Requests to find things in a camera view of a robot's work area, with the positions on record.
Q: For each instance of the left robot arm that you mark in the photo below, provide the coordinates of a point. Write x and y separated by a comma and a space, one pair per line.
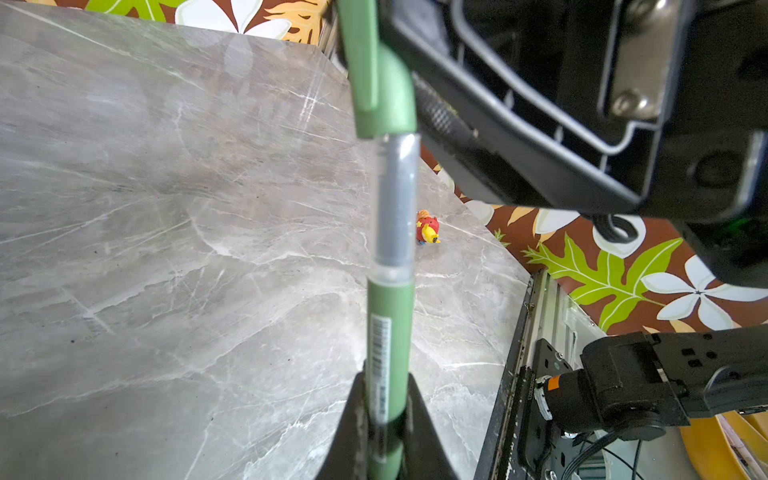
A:
551, 418

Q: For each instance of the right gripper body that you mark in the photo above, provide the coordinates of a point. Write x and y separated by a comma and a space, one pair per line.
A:
710, 172

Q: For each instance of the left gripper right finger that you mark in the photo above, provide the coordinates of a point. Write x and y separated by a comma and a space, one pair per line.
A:
425, 456

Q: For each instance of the small red yellow toy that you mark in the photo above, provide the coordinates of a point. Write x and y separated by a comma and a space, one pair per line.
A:
428, 227

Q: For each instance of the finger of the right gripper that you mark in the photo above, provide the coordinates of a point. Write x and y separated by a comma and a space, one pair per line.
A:
502, 140

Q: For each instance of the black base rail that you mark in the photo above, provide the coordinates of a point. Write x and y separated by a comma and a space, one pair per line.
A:
549, 336

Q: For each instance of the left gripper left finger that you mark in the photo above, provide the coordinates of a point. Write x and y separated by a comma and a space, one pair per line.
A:
347, 455

